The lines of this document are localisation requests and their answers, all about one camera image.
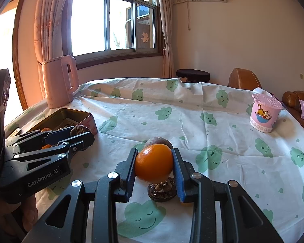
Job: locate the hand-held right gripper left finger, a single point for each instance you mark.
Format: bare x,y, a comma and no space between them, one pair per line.
131,172

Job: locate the brown leather armchair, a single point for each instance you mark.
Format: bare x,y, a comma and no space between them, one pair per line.
243,78

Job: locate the sliding glass window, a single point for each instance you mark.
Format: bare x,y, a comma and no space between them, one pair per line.
91,22

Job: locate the pink electric kettle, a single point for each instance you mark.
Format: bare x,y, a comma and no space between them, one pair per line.
57,83

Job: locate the printed paper sheet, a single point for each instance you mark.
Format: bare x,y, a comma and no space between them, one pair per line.
67,125

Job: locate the narrow beige curtain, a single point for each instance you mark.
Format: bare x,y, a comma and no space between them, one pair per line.
167,30

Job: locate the brown passion fruit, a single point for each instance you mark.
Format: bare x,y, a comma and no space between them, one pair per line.
157,140

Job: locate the dark swirl cake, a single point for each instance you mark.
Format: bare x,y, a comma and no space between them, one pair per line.
162,193
81,129

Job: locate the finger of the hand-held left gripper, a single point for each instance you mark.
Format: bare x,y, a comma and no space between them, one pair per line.
81,141
58,136

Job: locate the orange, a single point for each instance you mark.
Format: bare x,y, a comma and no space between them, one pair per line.
153,163
46,129

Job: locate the brown leather sofa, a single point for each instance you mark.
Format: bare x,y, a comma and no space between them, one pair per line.
291,98

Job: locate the dark round stool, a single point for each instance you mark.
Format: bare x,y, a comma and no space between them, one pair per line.
192,74

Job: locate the pink rectangular tin box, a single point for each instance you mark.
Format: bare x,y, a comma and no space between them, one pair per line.
90,124

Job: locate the person's left hand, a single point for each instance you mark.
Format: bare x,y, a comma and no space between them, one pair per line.
29,215

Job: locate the paper-cut window sticker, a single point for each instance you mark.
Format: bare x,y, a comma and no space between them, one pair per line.
145,37

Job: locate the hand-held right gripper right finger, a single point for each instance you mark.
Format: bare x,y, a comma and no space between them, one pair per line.
178,182

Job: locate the wide beige patterned curtain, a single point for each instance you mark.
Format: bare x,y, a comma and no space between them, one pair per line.
48,25

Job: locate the pink cartoon cup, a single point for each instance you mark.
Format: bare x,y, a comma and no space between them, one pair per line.
263,116

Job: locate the white tablecloth with green clouds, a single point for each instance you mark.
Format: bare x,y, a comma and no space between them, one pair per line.
179,111

